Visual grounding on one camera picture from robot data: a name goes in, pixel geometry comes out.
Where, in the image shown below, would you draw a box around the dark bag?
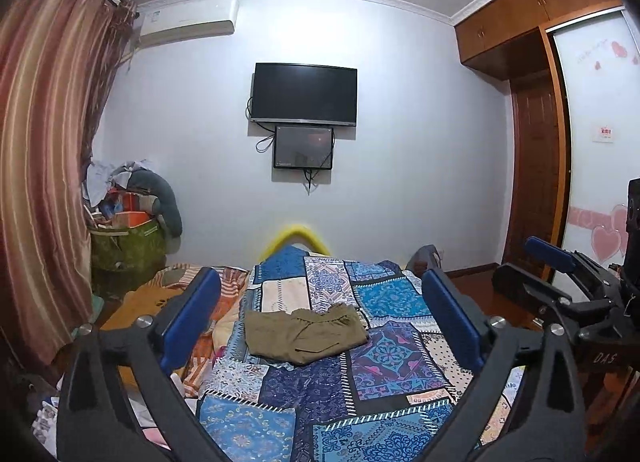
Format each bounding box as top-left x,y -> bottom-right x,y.
404,243 -> 444,274

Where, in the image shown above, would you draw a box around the striped brown curtain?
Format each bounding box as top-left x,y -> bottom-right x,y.
0,0 -> 139,369

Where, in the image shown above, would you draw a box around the orange box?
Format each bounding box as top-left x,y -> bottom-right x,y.
112,211 -> 154,229

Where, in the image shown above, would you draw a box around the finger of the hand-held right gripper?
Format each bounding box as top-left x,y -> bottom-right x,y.
492,263 -> 591,328
525,236 -> 622,294

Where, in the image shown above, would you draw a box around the blue patchwork blanket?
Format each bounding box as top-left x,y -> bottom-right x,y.
196,245 -> 508,462

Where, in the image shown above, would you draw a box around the yellow curved object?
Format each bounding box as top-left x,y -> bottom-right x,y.
261,225 -> 331,261

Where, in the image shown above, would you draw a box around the brown wooden door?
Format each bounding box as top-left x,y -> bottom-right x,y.
502,70 -> 571,279

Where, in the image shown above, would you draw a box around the large black wall television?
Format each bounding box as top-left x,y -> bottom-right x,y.
250,62 -> 358,127

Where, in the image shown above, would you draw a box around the green patterned bag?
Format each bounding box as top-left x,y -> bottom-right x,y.
90,221 -> 169,295

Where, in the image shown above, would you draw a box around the white floral quilt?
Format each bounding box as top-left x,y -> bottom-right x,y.
477,364 -> 527,446

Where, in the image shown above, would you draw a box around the orange flower-marked panel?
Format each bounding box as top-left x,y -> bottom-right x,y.
99,287 -> 201,334

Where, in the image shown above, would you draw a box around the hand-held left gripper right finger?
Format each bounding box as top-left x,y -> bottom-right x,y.
420,268 -> 586,462

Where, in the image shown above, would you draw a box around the wooden overhead cabinet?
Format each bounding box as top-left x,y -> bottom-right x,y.
453,0 -> 627,76

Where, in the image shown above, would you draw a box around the orange striped bedsheet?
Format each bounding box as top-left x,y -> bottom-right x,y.
162,265 -> 253,395

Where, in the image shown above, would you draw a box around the grey long pillow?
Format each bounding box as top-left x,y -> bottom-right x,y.
127,169 -> 184,238

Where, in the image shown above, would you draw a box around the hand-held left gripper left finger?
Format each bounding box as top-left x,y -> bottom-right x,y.
56,266 -> 231,462

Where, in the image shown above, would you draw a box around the small black wall monitor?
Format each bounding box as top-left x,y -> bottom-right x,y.
273,125 -> 335,170

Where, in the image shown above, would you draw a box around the white air conditioner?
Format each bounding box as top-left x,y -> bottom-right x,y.
137,0 -> 240,48

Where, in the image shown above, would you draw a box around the olive green pants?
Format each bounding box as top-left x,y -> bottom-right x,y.
243,304 -> 371,367

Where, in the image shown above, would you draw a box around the pile of grey clothes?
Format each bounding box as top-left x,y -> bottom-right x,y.
81,159 -> 152,209

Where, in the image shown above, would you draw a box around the white heart-print wardrobe door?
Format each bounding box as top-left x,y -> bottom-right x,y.
546,7 -> 640,284

